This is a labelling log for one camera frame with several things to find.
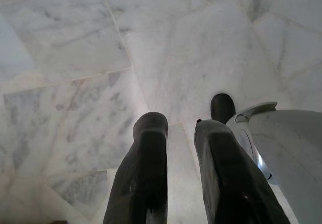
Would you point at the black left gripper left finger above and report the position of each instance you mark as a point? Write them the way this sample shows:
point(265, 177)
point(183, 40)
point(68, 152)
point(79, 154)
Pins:
point(143, 173)

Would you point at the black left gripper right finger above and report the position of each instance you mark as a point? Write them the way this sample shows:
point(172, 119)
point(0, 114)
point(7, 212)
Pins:
point(226, 173)

